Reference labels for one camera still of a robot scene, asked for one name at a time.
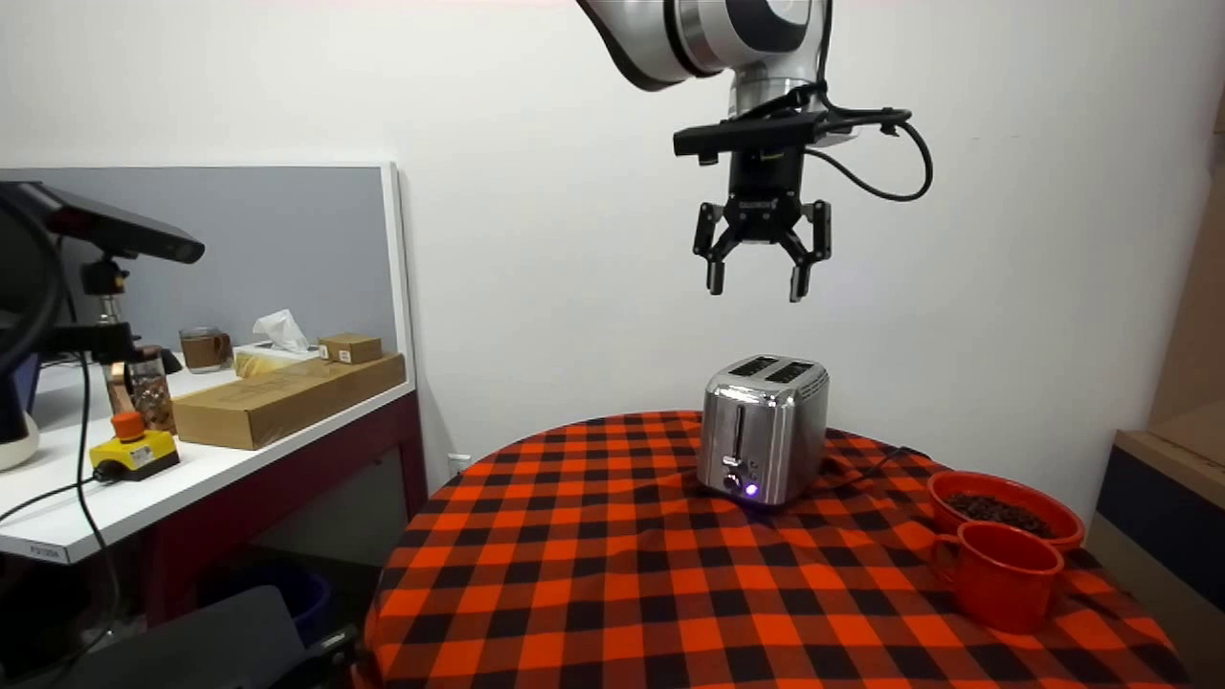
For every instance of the black stereo camera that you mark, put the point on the black stereo camera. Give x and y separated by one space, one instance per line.
117 232

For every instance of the red bowl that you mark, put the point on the red bowl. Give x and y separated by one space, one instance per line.
1007 503

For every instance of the red cup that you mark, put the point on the red cup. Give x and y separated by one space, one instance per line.
1007 581

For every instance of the flat cardboard box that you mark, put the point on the flat cardboard box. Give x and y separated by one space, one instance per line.
282 400

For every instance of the grey partition panel white frame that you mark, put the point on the grey partition panel white frame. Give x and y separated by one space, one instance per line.
282 242

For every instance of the large cardboard box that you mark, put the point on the large cardboard box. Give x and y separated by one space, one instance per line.
1201 321

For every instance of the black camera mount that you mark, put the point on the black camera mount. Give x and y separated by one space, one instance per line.
79 337

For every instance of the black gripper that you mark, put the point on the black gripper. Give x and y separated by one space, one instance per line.
766 192

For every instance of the yellow toy car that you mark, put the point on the yellow toy car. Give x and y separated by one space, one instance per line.
135 451

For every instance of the orange black checked tablecloth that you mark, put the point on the orange black checked tablecloth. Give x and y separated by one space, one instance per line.
663 589

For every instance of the silver two-slot toaster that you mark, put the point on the silver two-slot toaster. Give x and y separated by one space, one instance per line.
766 428

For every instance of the tissue box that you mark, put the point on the tissue box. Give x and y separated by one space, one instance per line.
272 349

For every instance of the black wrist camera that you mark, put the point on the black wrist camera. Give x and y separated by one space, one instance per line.
750 131

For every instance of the white blue device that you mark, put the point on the white blue device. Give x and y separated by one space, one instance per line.
17 442

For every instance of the brown patterned can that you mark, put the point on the brown patterned can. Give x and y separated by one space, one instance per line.
147 387

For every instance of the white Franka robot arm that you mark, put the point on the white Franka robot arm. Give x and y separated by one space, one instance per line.
692 31

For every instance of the small cardboard box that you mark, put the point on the small cardboard box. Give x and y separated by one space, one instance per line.
355 349

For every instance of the low wooden cabinet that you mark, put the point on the low wooden cabinet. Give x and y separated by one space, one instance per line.
1168 512

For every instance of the small brown box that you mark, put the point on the small brown box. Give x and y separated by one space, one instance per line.
205 346

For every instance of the white desk with maroon front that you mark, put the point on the white desk with maroon front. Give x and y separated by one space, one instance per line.
193 479

